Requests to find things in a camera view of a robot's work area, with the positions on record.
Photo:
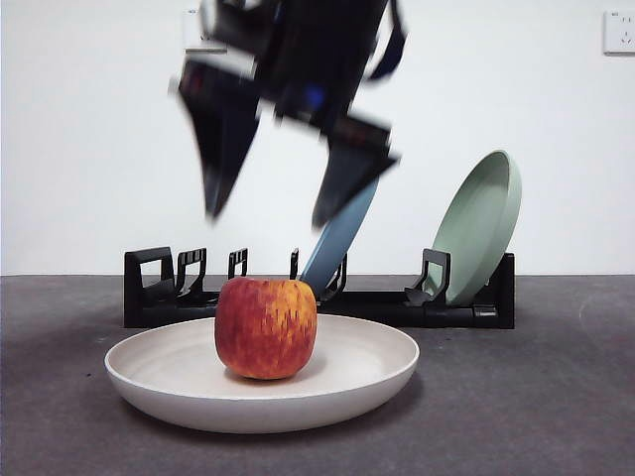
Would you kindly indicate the green plate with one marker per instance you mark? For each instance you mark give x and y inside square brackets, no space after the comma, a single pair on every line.
[476,223]

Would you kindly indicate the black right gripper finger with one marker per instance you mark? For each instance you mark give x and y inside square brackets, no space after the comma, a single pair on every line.
[223,149]
[347,178]

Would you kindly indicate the red yellow apple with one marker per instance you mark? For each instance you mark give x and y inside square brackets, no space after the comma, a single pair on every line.
[265,327]

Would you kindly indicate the white wall socket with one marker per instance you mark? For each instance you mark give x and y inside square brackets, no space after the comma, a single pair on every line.
[191,27]
[620,32]

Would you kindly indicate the black plate rack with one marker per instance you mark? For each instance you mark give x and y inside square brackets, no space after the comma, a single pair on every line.
[377,310]

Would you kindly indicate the blue plate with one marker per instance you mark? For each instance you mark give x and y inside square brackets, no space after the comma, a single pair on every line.
[337,243]

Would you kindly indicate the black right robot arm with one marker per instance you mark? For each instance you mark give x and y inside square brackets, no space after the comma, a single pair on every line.
[317,49]

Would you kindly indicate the pale yellow plate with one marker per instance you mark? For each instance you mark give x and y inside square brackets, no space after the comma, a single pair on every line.
[149,387]

